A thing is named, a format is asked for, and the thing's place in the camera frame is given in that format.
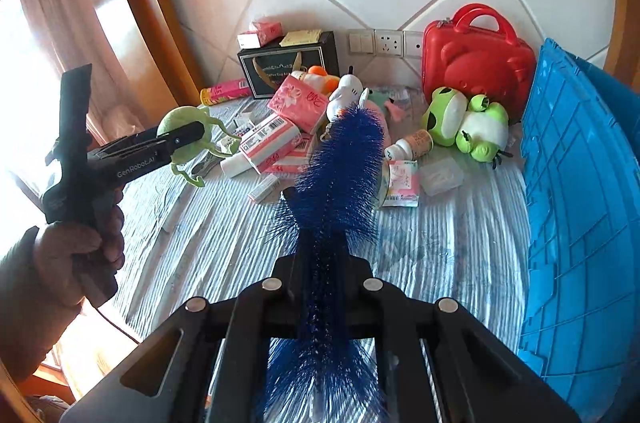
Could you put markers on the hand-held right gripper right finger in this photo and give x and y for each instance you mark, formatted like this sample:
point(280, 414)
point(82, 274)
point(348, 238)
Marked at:
point(357, 275)

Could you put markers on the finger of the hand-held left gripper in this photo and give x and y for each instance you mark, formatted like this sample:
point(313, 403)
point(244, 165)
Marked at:
point(182, 135)
point(145, 137)

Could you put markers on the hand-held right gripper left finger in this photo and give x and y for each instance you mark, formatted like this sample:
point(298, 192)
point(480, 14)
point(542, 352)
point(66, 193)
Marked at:
point(285, 273)

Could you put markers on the green one-eyed monster toy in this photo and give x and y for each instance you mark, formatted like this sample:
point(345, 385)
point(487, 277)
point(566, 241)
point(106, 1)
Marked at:
point(180, 118)

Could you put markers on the blue bottle brush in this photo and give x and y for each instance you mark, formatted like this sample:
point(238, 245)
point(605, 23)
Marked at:
point(345, 153)

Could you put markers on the blue plastic crate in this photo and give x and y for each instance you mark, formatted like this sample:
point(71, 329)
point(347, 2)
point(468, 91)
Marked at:
point(575, 203)

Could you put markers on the person's left forearm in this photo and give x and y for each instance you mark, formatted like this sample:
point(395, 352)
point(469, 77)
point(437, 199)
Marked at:
point(25, 328)

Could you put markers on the person's left hand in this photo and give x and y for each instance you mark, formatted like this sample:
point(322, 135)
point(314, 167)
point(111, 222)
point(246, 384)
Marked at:
point(65, 253)

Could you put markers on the pink cylindrical can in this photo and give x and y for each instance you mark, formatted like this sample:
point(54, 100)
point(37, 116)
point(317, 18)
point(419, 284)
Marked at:
point(225, 91)

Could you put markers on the small white box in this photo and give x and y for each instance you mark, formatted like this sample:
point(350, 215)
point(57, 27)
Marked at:
point(240, 164)

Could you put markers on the pink white barcode packet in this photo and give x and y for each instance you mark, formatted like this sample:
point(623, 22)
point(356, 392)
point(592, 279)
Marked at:
point(267, 140)

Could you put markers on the pink white sachet pack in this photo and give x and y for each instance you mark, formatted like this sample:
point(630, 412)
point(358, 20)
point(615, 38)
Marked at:
point(402, 183)

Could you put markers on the black gift box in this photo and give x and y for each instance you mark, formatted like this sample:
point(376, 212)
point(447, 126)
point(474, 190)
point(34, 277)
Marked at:
point(270, 73)

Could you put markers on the pink striped tissue packet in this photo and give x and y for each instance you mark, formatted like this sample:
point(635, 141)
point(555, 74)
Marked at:
point(295, 160)

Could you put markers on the pink floral tissue pack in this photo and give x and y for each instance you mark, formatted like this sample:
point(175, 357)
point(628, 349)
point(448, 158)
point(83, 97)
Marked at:
point(295, 100)

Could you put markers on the pink curtain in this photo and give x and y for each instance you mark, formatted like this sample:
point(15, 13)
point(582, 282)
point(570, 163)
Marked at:
point(50, 3)

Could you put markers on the pink tissue box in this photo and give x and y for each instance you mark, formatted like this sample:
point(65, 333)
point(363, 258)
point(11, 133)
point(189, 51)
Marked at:
point(260, 34)

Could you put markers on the clear plastic box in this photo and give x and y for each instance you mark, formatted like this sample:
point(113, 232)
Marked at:
point(440, 175)

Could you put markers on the orange white plush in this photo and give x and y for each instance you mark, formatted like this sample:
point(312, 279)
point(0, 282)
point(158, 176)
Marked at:
point(315, 78)

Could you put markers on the small beige drink bottle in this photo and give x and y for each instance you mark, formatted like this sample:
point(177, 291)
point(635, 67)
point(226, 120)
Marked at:
point(427, 140)

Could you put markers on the yellow flat packet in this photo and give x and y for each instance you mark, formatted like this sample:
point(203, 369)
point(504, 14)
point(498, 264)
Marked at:
point(300, 38)

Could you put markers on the large pink pig plush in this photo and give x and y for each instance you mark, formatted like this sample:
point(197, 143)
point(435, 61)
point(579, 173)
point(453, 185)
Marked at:
point(395, 112)

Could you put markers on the white duck plush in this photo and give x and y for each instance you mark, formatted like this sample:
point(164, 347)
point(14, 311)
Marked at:
point(345, 93)

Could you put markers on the green frog plush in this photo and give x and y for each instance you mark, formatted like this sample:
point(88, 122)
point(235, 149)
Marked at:
point(440, 115)

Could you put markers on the mint green plush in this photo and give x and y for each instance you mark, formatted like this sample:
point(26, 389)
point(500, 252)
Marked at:
point(380, 95)

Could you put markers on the red bear suitcase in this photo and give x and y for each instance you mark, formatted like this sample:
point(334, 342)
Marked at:
point(470, 68)

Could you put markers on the wooden headboard frame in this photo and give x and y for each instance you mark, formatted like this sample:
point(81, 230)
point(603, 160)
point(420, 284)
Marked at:
point(622, 28)
point(145, 3)

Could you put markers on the beige wall switch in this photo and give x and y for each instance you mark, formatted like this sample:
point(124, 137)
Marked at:
point(361, 42)

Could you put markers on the white wall socket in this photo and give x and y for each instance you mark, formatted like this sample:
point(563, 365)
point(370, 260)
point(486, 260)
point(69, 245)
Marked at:
point(389, 43)

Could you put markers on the beige single wall outlet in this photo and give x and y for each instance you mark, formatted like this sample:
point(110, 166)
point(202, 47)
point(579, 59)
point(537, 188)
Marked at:
point(414, 44)

